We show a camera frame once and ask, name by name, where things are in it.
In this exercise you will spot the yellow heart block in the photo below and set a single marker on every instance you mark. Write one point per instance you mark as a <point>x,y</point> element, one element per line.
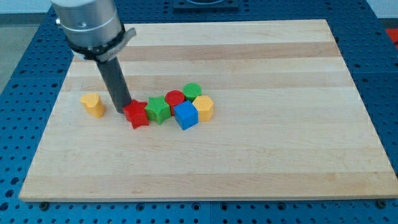
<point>93,104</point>

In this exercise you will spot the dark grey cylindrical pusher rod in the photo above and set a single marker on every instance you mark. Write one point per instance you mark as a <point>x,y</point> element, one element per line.
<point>116,85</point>

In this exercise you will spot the red star block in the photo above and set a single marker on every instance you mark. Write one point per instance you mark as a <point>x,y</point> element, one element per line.
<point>135,113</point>

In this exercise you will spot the green cylinder block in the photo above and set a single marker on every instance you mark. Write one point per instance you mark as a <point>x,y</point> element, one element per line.
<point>191,91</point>

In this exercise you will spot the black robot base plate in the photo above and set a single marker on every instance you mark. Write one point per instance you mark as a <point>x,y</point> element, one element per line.
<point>184,5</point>

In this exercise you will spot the yellow hexagon block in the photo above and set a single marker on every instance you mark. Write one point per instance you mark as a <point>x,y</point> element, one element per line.
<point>205,107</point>

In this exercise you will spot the blue cube block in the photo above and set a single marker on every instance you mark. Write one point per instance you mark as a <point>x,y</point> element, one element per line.
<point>186,115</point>

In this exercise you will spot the red cylinder block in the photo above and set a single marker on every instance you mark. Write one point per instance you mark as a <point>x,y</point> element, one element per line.
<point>174,98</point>

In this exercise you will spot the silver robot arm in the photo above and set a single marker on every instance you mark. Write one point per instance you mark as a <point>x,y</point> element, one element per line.
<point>95,32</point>

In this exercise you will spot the green star block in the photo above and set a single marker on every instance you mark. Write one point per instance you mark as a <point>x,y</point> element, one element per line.
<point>158,109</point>

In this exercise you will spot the light wooden board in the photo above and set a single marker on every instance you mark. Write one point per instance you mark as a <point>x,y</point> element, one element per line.
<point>289,123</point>

